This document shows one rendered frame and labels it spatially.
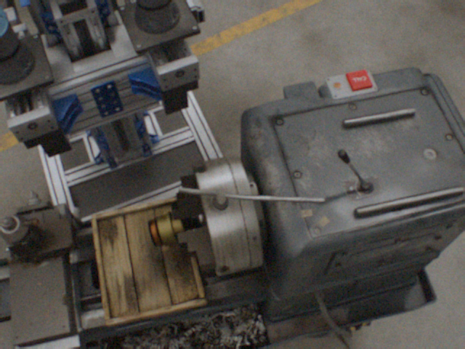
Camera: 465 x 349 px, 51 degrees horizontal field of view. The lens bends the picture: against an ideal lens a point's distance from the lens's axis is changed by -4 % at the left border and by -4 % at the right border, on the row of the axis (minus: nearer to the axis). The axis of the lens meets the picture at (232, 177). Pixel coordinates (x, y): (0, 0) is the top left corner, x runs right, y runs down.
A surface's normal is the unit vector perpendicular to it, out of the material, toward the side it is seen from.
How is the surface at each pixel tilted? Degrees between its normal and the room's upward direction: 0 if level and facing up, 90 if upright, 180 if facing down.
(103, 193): 0
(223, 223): 30
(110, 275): 0
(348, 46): 0
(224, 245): 50
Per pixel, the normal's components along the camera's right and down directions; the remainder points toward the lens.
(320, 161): -0.02, -0.47
